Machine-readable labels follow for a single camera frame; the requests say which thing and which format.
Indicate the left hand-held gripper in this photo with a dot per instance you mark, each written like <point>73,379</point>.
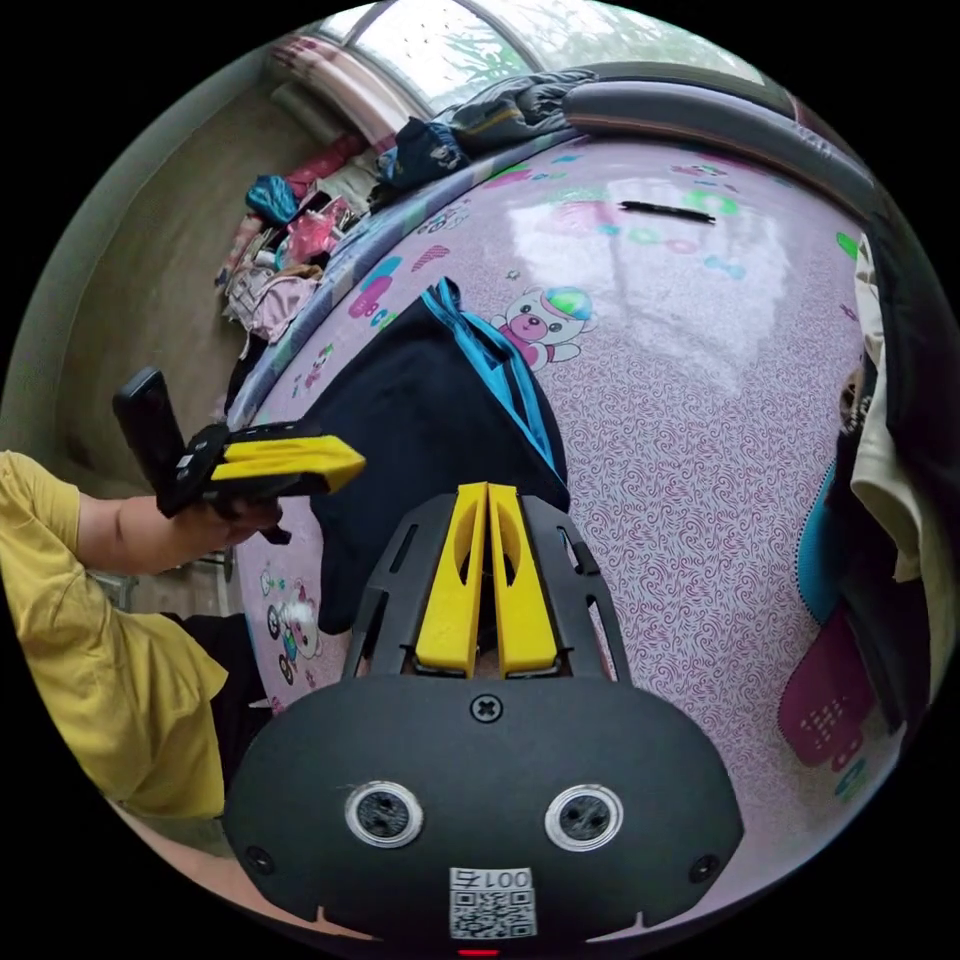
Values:
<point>196,461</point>

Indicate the person's left forearm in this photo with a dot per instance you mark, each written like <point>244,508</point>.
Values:
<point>131,536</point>

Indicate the black pants with blue stripe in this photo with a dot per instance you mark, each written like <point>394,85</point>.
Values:
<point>420,420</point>

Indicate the heap of colourful clothes and bags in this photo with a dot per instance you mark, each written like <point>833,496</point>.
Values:
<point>292,247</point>

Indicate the person's left hand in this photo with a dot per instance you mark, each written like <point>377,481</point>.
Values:
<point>217,532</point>

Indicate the person's body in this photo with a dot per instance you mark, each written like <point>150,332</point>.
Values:
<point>82,645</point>

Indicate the pink curtain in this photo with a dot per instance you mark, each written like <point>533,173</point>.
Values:
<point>352,82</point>

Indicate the person's right forearm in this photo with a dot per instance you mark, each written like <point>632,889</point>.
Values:
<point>225,877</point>

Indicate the window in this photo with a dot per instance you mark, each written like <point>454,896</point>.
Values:
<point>450,41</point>

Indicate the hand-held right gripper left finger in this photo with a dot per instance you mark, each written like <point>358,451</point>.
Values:
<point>448,600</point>

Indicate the pile of dark clothes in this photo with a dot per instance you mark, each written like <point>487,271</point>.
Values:
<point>480,124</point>

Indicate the grey rolled blanket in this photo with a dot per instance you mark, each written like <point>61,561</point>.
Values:
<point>697,112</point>

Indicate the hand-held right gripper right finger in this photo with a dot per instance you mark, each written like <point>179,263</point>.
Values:
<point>525,600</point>

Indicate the thin black stick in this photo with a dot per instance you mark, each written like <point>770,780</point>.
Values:
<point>667,211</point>

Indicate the bed with pink printed sheet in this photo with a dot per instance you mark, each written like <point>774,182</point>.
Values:
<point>675,465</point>

